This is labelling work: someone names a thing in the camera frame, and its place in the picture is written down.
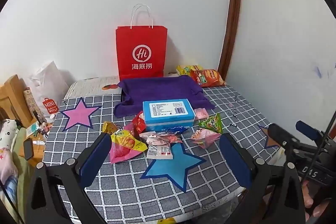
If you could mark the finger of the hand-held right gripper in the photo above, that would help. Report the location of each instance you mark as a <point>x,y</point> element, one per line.
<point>309,130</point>
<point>281,136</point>

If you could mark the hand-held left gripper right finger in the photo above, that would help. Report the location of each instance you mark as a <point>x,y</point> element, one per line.
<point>235,161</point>

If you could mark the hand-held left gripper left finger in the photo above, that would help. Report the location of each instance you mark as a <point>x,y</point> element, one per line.
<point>94,161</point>

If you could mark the yellow and pink snack packet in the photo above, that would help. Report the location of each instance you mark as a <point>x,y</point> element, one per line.
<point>124,146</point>

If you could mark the pink triangular snack packet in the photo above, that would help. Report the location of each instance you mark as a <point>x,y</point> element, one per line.
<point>206,137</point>

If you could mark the green snack packet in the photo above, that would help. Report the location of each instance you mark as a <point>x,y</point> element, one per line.
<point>211,124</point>

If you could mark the small red snack packet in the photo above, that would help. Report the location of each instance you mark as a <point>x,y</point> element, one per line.
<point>137,124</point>

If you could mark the pink peach candy packet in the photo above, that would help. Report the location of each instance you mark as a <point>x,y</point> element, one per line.
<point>202,113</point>

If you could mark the blue candy wrapper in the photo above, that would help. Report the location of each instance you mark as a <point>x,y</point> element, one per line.
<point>177,130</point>

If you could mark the white-backed snack packet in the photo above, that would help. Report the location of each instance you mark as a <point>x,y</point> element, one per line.
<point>160,151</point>

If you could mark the pink cartoon snack packet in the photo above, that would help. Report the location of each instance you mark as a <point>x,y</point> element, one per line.
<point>162,138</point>

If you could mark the purple towel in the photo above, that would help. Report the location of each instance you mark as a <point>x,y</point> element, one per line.
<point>162,88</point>

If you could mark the person's right hand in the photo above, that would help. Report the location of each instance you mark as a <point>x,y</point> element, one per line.
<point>308,195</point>

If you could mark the grey checked tablecloth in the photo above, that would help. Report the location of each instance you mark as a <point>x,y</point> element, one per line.
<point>204,182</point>

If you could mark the wooden side table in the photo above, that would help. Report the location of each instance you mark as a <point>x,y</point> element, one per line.
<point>39,148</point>

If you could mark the black phone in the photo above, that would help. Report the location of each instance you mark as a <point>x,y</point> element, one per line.
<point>28,149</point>

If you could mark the fruit print cloth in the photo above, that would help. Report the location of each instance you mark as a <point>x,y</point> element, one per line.
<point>86,87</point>

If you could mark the blue tissue pack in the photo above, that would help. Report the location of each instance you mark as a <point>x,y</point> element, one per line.
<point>168,113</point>

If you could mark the brown printed box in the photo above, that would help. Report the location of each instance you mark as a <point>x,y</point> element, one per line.
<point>32,106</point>

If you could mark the floral bedding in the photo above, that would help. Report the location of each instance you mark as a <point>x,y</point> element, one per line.
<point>10,176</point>

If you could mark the orange chips bag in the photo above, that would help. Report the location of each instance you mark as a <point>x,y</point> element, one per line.
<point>208,78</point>

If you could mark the white plastic bag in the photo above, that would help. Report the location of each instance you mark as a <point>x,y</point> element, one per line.
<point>47,85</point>

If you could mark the yellow chips bag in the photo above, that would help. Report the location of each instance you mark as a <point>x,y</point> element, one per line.
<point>187,69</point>

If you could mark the wooden cabinet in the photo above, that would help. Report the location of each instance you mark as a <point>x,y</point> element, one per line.
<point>11,98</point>

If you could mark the red paper bag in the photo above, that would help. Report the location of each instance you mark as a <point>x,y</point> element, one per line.
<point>141,40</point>

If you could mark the brown wooden door frame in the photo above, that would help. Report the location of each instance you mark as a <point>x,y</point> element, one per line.
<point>232,16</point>

